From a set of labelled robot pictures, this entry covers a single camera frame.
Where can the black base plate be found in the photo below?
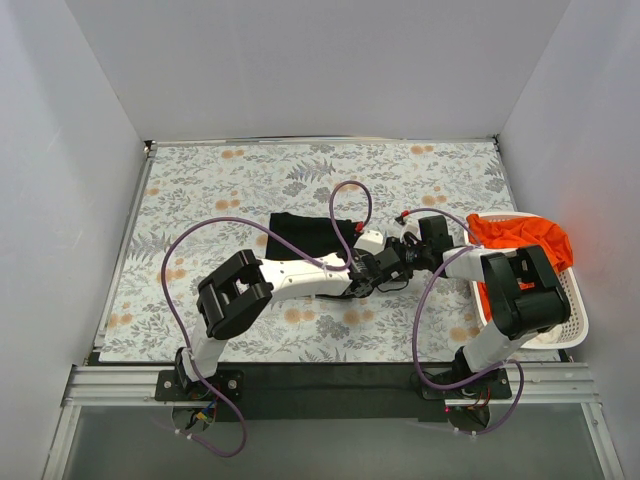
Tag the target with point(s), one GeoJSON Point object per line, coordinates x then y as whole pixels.
{"type": "Point", "coordinates": [292, 391]}

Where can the orange t shirt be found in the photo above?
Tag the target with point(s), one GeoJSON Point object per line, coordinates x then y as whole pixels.
{"type": "Point", "coordinates": [522, 232]}

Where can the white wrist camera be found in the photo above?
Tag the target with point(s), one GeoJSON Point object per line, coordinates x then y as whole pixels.
{"type": "Point", "coordinates": [371, 241]}
{"type": "Point", "coordinates": [410, 229]}

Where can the aluminium frame rail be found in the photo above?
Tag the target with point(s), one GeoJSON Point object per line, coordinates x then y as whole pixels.
{"type": "Point", "coordinates": [199, 202]}

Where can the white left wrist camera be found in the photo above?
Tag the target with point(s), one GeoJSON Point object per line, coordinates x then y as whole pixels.
{"type": "Point", "coordinates": [371, 241]}

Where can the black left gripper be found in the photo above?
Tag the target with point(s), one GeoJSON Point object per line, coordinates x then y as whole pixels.
{"type": "Point", "coordinates": [364, 284]}

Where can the white laundry basket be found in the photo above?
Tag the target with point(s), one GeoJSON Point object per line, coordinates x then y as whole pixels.
{"type": "Point", "coordinates": [575, 329]}

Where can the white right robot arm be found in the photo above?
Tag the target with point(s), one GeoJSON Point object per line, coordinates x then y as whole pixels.
{"type": "Point", "coordinates": [525, 296]}

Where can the cream t shirt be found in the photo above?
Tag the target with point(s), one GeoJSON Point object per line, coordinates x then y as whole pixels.
{"type": "Point", "coordinates": [549, 337]}

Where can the floral patterned table mat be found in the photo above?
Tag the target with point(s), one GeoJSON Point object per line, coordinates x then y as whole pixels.
{"type": "Point", "coordinates": [201, 204]}

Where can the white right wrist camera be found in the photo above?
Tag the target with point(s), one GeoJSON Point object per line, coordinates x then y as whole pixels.
{"type": "Point", "coordinates": [410, 229]}

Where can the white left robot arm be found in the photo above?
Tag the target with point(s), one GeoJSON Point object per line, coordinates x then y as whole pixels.
{"type": "Point", "coordinates": [233, 296]}

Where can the black t shirt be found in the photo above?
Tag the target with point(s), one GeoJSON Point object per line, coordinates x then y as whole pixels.
{"type": "Point", "coordinates": [314, 236]}

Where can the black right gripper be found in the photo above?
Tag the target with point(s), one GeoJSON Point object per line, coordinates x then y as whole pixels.
{"type": "Point", "coordinates": [400, 253]}

